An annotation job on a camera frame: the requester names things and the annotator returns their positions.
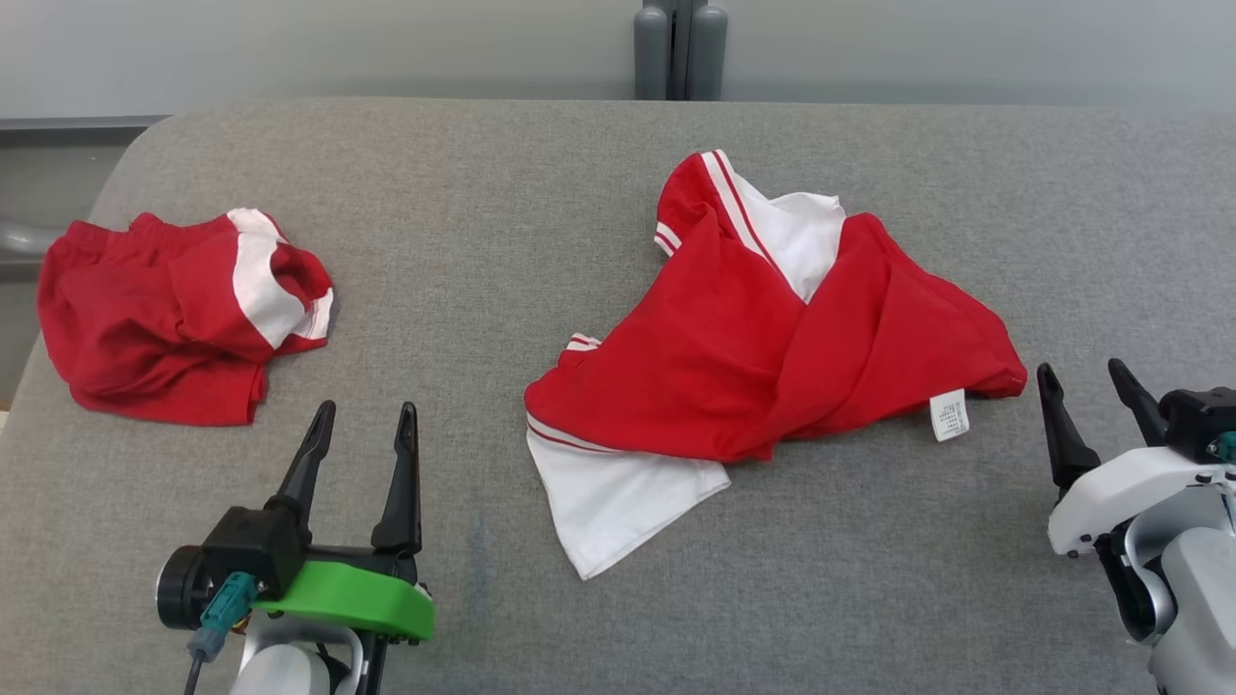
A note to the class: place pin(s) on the grey metal tube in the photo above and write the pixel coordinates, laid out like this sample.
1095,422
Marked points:
24,238

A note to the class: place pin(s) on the dark grey wall base rail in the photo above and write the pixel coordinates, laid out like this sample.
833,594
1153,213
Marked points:
68,130

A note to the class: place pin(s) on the red and white jersey shirt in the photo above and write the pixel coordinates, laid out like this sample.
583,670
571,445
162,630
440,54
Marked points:
734,357

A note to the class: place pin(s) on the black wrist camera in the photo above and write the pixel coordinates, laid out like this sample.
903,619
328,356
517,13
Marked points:
1202,420
246,550

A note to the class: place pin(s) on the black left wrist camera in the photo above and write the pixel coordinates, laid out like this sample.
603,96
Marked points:
246,550

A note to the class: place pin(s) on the grey wall post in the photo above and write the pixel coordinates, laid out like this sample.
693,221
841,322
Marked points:
681,48

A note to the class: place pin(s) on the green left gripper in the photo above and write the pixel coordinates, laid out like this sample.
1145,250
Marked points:
367,598

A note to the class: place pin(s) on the red and white shorts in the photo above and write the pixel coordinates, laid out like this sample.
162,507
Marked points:
145,319

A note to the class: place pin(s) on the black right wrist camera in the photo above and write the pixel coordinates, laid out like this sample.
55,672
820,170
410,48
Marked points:
1202,420

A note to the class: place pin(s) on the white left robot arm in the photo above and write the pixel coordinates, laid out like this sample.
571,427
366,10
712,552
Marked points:
290,671

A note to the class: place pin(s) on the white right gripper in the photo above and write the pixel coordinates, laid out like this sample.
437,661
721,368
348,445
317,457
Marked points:
1120,487

